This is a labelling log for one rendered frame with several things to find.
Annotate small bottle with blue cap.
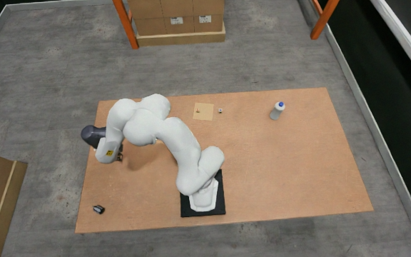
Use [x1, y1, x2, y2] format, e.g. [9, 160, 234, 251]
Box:
[270, 102, 285, 120]

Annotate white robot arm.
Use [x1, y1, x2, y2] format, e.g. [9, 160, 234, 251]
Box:
[81, 94, 225, 211]

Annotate beige flat mat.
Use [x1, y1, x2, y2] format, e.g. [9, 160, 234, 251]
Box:
[193, 103, 214, 121]

